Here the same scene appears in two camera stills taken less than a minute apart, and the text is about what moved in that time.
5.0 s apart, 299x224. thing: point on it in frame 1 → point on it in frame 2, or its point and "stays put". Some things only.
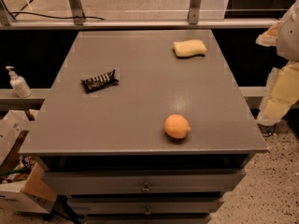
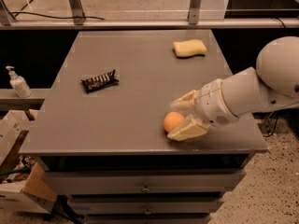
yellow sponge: x=189 y=49 stays put
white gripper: x=289 y=36 → x=210 y=104
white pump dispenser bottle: x=19 y=83 stays put
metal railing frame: x=78 y=21 stays put
